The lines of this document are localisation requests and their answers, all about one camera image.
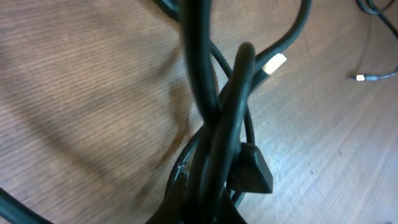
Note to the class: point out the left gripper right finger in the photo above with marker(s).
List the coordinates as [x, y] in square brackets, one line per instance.
[248, 174]

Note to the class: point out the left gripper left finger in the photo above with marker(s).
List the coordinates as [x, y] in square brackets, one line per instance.
[171, 208]

